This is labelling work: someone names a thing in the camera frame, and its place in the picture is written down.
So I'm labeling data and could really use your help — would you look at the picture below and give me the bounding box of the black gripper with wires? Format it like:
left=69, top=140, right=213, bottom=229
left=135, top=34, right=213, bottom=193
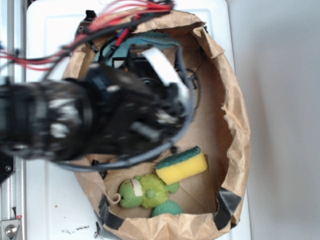
left=98, top=43, right=164, bottom=87

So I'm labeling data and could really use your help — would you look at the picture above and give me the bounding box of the blue terry cloth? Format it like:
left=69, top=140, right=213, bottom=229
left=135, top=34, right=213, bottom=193
left=106, top=30, right=180, bottom=66

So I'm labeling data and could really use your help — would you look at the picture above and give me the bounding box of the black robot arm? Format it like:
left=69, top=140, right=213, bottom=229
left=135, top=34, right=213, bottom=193
left=0, top=45, right=193, bottom=163

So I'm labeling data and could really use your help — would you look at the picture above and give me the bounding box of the brown paper bag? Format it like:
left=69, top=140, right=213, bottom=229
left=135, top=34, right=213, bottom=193
left=75, top=11, right=251, bottom=240

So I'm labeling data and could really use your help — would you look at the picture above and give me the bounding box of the yellow green sponge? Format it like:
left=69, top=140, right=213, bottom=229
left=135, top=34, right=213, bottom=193
left=155, top=146, right=208, bottom=185

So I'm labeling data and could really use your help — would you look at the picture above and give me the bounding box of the green plush turtle toy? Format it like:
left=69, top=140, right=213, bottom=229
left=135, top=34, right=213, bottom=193
left=118, top=173, right=183, bottom=217

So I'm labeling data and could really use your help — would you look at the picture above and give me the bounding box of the white flat ribbon cable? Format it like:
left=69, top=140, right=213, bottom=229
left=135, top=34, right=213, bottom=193
left=139, top=48, right=190, bottom=101

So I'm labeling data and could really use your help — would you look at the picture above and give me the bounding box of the grey braided cable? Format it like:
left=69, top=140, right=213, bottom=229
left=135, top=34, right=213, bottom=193
left=58, top=44, right=197, bottom=173

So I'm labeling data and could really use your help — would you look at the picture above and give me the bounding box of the aluminium frame rail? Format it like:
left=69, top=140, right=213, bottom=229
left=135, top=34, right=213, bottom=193
left=0, top=0, right=28, bottom=240

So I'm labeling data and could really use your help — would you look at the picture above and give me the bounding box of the black mounting bracket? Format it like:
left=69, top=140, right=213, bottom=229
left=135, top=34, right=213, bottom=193
left=0, top=152, right=16, bottom=185

